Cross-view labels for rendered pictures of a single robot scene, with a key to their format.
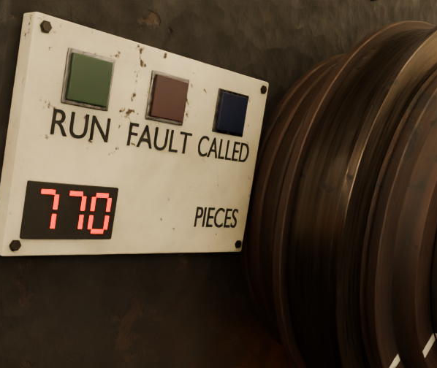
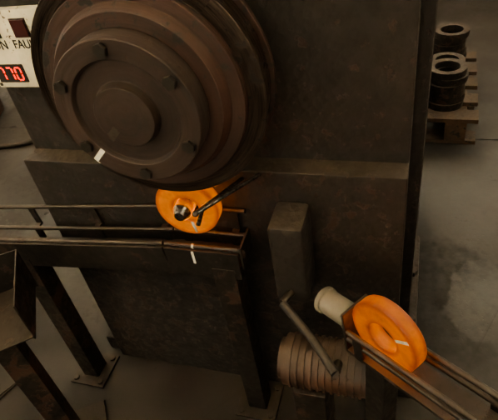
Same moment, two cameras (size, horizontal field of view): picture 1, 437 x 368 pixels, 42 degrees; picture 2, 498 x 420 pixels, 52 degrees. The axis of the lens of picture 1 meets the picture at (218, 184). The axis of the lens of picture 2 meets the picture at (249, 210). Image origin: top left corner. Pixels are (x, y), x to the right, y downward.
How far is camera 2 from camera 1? 129 cm
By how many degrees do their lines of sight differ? 70
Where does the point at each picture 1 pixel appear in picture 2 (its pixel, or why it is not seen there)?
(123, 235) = (33, 80)
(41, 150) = not seen: outside the picture
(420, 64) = (44, 12)
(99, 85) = not seen: outside the picture
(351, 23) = not seen: outside the picture
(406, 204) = not seen: hidden behind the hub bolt
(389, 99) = (33, 36)
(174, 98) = (19, 27)
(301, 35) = not seen: outside the picture
